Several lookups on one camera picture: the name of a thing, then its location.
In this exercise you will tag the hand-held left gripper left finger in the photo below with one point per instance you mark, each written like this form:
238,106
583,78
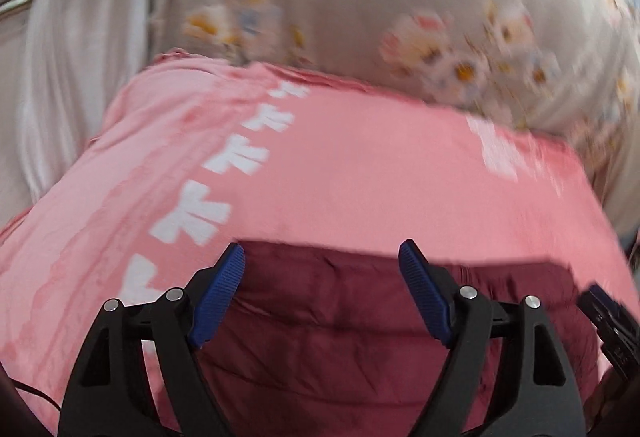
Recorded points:
220,297

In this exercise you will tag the pink printed blanket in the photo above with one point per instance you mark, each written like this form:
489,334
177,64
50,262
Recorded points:
350,167

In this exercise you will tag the grey floral bed sheet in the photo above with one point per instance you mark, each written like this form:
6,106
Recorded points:
400,2

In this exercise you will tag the maroon puffer jacket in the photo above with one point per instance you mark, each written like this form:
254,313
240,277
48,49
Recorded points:
350,327

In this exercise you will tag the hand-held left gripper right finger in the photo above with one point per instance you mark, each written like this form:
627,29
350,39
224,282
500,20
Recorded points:
425,292

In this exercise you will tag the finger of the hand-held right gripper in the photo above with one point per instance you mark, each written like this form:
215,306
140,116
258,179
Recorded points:
612,322

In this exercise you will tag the white curtain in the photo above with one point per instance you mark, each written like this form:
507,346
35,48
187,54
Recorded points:
70,67

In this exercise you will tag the person's right hand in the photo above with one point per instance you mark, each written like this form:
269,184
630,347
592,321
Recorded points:
602,399

